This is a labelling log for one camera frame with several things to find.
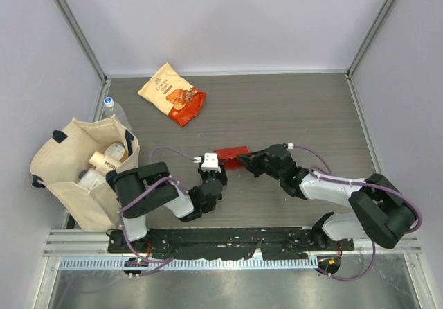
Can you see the clear plastic water bottle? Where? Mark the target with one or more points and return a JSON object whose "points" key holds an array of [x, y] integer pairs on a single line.
{"points": [[112, 108]]}

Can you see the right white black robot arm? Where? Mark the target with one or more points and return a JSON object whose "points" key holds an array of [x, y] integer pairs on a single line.
{"points": [[379, 212]]}

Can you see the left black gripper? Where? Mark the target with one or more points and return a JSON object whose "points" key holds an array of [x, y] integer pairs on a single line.
{"points": [[221, 174]]}

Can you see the white pouch in bag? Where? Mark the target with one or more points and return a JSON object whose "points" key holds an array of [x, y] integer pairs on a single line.
{"points": [[89, 179]]}

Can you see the white slotted cable duct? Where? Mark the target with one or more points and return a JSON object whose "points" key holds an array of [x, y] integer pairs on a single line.
{"points": [[127, 263]]}

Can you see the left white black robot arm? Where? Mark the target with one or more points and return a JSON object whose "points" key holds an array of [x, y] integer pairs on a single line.
{"points": [[143, 189]]}

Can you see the cassava chips bag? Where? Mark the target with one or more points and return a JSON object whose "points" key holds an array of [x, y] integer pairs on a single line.
{"points": [[173, 95]]}

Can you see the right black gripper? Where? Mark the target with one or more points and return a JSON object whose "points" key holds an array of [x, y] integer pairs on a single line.
{"points": [[252, 161]]}

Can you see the beige cylindrical bottle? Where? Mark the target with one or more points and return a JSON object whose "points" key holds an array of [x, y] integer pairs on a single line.
{"points": [[103, 163]]}

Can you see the beige canvas tote bag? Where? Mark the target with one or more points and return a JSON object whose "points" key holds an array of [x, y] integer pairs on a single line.
{"points": [[59, 162]]}

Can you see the aluminium frame rail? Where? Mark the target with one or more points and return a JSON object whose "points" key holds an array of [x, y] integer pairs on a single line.
{"points": [[73, 242]]}

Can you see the red paper box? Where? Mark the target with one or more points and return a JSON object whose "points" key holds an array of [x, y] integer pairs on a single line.
{"points": [[228, 156]]}

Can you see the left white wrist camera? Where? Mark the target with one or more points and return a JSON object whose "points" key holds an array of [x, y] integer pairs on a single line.
{"points": [[209, 160]]}

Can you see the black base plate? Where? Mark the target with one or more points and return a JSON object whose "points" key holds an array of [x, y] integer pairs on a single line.
{"points": [[275, 243]]}

